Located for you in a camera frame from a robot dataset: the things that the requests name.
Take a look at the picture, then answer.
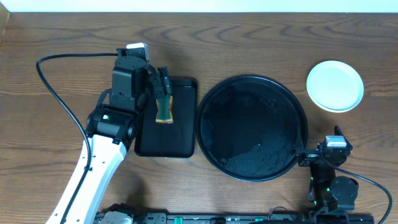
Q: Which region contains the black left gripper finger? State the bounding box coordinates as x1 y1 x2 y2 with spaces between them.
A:
146 64 160 99
158 67 172 99

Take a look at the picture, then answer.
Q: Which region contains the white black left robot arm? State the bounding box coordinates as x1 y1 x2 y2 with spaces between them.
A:
43 53 174 223

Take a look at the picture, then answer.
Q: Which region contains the black rectangular tray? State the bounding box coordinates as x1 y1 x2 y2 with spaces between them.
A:
134 78 197 158

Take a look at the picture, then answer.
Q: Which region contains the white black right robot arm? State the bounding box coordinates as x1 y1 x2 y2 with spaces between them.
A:
294 126 359 223

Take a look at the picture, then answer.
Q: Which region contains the orange green scrub sponge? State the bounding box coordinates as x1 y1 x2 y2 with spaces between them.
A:
155 95 174 124

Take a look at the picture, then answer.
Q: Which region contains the black round tray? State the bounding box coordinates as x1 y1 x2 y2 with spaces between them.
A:
195 75 308 182

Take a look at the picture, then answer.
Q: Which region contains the mint plate large red stain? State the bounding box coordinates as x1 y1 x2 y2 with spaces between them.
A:
306 60 364 113

